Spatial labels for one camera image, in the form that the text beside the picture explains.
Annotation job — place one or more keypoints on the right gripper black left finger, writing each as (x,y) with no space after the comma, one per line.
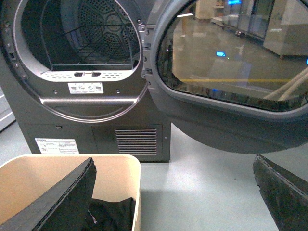
(61,208)

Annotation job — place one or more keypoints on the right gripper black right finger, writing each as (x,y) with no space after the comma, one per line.
(284,193)

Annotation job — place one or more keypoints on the beige plastic laundry hamper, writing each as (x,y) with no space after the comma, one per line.
(25,178)

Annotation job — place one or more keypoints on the black printed clothing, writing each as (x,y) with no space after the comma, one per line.
(110,216)

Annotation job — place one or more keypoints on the round glass dryer door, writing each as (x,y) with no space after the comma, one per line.
(231,74)

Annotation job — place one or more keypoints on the dark grey tumble dryer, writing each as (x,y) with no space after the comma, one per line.
(71,71)

